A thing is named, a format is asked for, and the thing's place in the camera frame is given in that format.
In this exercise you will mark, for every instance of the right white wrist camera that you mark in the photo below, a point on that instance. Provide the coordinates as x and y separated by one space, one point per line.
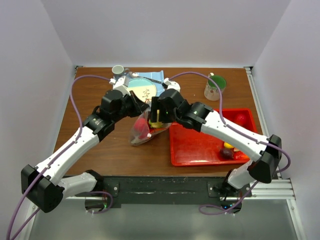
170 84

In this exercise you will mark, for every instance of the floral mug green inside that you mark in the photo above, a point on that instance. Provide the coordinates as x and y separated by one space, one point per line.
214 87

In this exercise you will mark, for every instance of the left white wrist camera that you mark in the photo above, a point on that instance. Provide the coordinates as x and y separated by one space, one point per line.
121 84

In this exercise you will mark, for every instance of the clear zip top bag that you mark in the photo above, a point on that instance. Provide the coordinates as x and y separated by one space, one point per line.
152 132

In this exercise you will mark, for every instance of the grey toy fish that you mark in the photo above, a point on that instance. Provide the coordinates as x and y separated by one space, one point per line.
136 141

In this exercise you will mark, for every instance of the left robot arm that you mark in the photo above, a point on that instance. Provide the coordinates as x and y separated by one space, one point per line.
42 184

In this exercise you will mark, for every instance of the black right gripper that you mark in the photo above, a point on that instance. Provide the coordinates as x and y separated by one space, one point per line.
156 104

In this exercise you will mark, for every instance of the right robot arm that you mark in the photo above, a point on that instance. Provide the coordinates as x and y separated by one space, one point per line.
264 152

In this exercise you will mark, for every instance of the cream and teal plate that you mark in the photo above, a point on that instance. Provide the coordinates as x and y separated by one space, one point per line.
143 88

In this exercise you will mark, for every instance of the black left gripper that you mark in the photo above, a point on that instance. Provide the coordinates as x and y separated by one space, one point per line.
138 108

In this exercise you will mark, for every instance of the red textured lychee fruit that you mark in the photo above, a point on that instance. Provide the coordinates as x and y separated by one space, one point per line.
240 119

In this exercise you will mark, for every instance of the red apple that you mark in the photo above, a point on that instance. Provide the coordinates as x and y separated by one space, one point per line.
141 128

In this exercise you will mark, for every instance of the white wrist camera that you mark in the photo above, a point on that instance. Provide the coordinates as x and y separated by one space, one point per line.
170 84
121 84

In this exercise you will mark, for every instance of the yellow lemon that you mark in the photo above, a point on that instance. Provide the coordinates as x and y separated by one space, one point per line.
227 145

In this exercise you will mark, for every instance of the grey mug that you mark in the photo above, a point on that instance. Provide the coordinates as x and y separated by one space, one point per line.
119 70

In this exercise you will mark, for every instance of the red pink peach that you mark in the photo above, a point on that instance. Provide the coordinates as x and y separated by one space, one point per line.
240 156

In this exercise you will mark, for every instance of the metal spoon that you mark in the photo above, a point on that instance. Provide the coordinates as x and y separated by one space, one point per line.
135 75

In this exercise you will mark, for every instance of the red plastic tray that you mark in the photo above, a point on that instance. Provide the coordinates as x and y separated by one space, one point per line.
189 148

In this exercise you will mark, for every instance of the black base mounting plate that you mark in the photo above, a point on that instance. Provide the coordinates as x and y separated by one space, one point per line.
165 190

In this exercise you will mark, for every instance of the yellow apple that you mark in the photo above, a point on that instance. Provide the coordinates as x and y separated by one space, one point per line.
156 125

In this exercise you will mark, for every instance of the blue checked cloth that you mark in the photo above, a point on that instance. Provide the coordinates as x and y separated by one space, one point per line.
156 75

